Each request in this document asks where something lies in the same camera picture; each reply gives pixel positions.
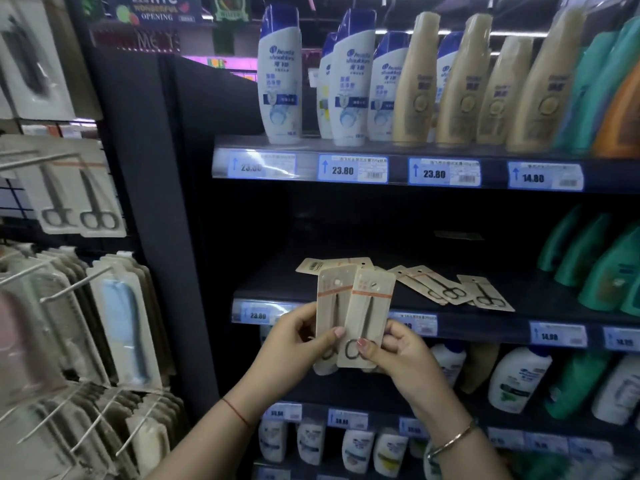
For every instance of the person's right hand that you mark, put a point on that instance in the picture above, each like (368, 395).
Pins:
(410, 369)

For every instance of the person's left hand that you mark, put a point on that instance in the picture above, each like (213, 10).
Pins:
(280, 354)

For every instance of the person's right thumb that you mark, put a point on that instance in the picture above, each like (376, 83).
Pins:
(372, 348)

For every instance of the person's left thumb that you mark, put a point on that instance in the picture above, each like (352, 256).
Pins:
(327, 338)

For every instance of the beige carded scissors pack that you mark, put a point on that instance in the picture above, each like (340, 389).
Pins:
(440, 284)
(367, 304)
(330, 304)
(320, 263)
(485, 292)
(405, 277)

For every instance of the person's right forearm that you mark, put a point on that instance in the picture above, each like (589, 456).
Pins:
(465, 454)

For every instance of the person's left forearm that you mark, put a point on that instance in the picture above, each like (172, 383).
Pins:
(210, 444)

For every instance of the blue white price tag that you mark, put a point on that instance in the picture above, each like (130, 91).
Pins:
(557, 334)
(417, 324)
(622, 338)
(545, 176)
(260, 314)
(262, 166)
(352, 168)
(444, 172)

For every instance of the row of shelf price labels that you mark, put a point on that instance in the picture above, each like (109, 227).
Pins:
(347, 419)

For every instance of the row of small white bottles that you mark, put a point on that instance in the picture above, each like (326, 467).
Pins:
(357, 452)

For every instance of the beige shampoo bottle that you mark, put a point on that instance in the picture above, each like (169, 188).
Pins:
(465, 84)
(502, 94)
(545, 84)
(480, 367)
(417, 84)

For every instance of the gold bangle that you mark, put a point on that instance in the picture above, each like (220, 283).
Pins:
(452, 439)

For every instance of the large white shampoo bottle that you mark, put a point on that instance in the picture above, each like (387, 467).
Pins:
(517, 379)

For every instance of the stack of beige carded packets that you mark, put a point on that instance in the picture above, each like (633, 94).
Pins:
(155, 319)

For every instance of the black shelving unit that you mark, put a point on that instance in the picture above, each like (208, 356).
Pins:
(165, 219)

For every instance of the carded blue tool pack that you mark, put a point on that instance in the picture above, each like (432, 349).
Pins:
(125, 324)

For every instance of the green shampoo bottle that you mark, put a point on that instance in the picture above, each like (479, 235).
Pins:
(632, 299)
(615, 69)
(587, 89)
(610, 274)
(575, 384)
(557, 239)
(580, 254)

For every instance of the pile of hanging beige packets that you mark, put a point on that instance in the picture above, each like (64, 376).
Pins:
(150, 444)

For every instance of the row of metal rack pegs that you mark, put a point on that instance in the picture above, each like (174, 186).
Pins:
(90, 424)

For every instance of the white blue-capped shampoo bottle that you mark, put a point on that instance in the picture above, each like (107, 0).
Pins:
(279, 79)
(445, 64)
(352, 79)
(386, 89)

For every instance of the metal display hook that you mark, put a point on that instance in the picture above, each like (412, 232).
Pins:
(25, 272)
(40, 160)
(75, 284)

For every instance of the hanging carded scissors pack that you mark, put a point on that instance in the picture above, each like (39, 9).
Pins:
(50, 194)
(97, 204)

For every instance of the carded pink tool pack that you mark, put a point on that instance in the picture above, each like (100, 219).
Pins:
(25, 349)

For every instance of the orange shampoo bottle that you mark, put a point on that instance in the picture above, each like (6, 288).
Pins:
(625, 119)

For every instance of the green hanging sign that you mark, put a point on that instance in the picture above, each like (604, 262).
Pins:
(231, 7)

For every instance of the red lit sign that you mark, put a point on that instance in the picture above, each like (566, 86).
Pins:
(135, 38)

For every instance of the dark hanging banner sign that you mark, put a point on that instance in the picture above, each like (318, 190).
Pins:
(155, 8)

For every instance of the white carded black tool pack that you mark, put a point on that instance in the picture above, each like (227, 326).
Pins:
(35, 59)

